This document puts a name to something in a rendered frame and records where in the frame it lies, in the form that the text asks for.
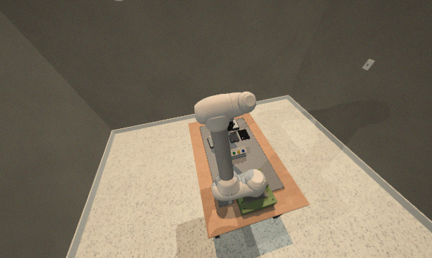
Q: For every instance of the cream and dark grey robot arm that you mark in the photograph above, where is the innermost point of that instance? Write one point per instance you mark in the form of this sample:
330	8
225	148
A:
216	112

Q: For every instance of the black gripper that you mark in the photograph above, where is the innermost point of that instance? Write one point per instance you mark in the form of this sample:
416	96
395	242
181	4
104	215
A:
230	127

